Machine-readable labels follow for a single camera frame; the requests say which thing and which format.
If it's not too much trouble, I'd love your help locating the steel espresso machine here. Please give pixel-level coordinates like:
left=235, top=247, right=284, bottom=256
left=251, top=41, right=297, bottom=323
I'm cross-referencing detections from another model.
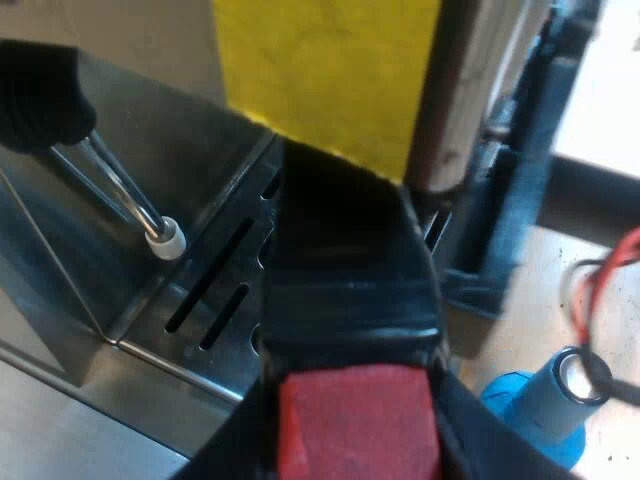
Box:
left=0, top=38, right=454, bottom=480

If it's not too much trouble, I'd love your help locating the red cable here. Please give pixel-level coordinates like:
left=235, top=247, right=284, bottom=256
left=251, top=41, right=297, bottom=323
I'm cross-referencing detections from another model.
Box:
left=573, top=230, right=640, bottom=351

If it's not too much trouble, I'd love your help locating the black cable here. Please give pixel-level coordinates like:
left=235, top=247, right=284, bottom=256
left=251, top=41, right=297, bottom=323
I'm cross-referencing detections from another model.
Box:
left=563, top=257, right=640, bottom=404

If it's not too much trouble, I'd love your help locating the bright blue tamper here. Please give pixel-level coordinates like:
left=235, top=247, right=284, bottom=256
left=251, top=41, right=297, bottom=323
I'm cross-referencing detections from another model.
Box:
left=478, top=344, right=609, bottom=471

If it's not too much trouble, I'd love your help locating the filter holder with red-ended handle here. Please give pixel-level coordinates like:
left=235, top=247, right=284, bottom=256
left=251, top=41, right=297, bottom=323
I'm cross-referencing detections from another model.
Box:
left=257, top=137, right=446, bottom=480

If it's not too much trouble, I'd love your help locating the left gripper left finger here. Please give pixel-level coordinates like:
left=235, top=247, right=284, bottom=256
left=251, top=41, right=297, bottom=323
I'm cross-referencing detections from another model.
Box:
left=185, top=349, right=282, bottom=480

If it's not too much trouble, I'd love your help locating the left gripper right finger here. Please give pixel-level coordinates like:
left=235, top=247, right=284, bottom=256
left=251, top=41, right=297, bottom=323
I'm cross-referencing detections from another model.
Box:
left=428, top=347, right=577, bottom=480

